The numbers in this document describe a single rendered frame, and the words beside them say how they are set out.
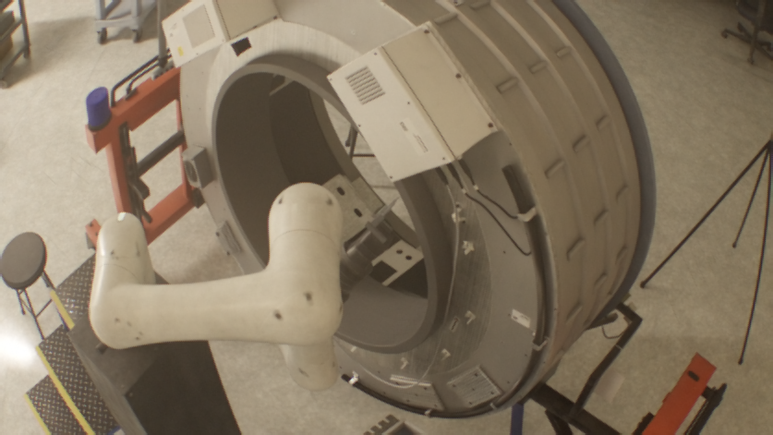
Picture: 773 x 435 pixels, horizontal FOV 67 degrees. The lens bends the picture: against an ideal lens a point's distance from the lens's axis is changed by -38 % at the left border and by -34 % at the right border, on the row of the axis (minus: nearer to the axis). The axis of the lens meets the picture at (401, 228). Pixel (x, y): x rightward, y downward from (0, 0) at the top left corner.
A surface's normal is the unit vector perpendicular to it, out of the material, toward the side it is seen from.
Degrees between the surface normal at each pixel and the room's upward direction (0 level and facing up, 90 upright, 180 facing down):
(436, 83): 43
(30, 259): 0
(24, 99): 0
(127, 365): 0
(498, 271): 90
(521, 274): 90
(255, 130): 80
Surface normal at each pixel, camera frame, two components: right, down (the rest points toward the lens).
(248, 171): 0.69, 0.18
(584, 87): 0.57, -0.09
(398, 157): -0.68, 0.52
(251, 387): 0.05, -0.68
